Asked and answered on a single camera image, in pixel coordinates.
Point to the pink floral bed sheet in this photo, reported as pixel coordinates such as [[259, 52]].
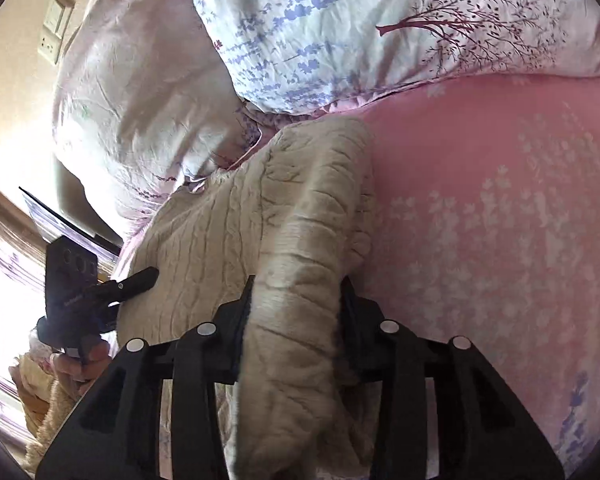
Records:
[[480, 210]]

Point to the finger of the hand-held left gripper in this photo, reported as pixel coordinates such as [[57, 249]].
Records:
[[135, 282]]

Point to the white wall socket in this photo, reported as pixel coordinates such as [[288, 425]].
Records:
[[50, 46]]

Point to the person's left hand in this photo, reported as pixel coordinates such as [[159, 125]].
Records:
[[85, 367]]

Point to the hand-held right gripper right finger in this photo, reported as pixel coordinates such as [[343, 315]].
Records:
[[355, 320]]

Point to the pink floral pillow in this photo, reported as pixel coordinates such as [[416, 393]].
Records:
[[130, 110]]

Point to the person's left forearm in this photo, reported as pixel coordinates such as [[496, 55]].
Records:
[[45, 410]]

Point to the white floral tree print pillow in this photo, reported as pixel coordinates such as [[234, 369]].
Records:
[[380, 20]]

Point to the white wall switch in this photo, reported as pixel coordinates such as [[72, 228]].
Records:
[[60, 9]]

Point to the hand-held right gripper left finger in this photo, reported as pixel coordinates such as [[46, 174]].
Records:
[[230, 330]]

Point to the black flat screen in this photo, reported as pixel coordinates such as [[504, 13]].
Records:
[[60, 220]]

